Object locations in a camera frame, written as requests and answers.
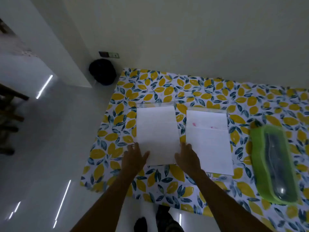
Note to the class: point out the dark wooden chair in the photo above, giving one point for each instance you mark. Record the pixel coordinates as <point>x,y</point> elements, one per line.
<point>9,118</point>

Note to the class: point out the person's right forearm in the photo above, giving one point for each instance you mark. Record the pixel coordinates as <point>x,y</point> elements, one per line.
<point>224,207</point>

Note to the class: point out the metal spoon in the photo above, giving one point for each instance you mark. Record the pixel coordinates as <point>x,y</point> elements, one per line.
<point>281,190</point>

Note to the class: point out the person's dark shoe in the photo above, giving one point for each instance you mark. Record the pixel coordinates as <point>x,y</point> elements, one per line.
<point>140,225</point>

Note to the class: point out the person's right hand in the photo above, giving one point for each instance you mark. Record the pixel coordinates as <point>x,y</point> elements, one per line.
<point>189,161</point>

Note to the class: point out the green cutlery box clear lid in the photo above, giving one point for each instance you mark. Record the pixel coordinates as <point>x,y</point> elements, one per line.
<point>257,152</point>

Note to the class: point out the person's dark trouser leg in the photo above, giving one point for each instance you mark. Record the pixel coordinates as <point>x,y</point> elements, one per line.
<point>166,221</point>

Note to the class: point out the lemon patterned tablecloth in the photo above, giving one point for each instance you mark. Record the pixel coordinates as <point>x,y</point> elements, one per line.
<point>169,181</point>

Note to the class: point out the person's left forearm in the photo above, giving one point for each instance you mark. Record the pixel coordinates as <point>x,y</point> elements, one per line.
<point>106,205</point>

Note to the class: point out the Thai food menu stand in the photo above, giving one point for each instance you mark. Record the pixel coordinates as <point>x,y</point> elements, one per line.
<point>157,128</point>

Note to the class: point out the person's left hand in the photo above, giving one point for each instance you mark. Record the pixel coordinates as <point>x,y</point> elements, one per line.
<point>134,159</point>

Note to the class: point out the dark wall socket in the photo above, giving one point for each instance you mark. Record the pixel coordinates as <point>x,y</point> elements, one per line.
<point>108,54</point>

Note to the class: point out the black trash bin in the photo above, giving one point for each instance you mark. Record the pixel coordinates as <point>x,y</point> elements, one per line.
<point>102,71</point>

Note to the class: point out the Chinese food menu stand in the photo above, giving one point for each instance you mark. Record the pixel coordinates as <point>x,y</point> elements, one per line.
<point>208,144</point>

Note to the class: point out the wooden furniture beyond doorway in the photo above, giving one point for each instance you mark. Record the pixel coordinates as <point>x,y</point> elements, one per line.
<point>3,27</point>

